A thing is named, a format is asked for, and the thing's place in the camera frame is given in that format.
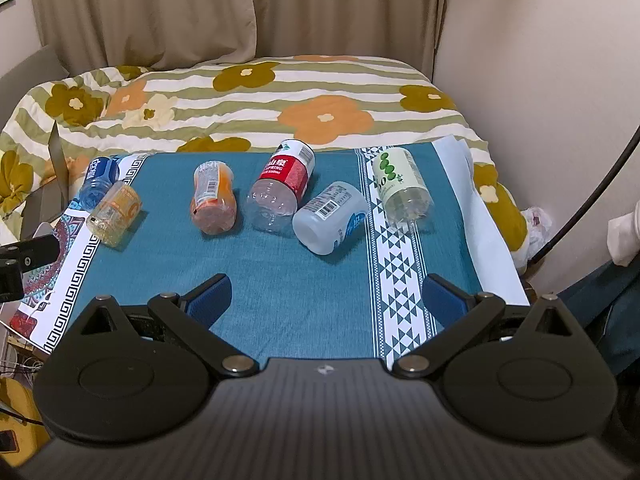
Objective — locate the yellow label clear cup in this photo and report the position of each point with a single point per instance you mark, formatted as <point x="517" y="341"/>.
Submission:
<point x="114" y="214"/>

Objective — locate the orange label bottle cup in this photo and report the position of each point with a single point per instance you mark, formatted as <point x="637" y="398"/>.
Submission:
<point x="213" y="205"/>

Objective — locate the green label bottle cup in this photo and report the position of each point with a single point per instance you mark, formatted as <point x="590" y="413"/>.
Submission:
<point x="402" y="190"/>

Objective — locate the beige curtain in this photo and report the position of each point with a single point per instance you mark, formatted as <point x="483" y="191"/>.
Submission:
<point x="167" y="34"/>

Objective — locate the grey headboard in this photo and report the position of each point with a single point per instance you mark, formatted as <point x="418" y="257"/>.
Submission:
<point x="40" y="67"/>

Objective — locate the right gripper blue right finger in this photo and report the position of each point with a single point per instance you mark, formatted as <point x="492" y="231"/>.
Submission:
<point x="464" y="318"/>

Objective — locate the white translucent bottle cup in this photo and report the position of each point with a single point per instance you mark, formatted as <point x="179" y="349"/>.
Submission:
<point x="325" y="221"/>

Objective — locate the teal patterned table cloth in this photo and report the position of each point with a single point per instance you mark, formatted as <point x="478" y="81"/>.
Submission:
<point x="362" y="301"/>

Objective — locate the blue label bottle cup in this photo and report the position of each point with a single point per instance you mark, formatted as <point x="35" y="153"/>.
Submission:
<point x="100" y="176"/>

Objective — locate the floral striped duvet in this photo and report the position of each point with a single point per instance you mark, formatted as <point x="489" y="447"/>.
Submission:
<point x="328" y="102"/>

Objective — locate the red label bottle cup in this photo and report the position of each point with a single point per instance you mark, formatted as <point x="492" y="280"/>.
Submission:
<point x="275" y="196"/>

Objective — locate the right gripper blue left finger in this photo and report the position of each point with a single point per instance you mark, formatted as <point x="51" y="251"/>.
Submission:
<point x="189" y="317"/>

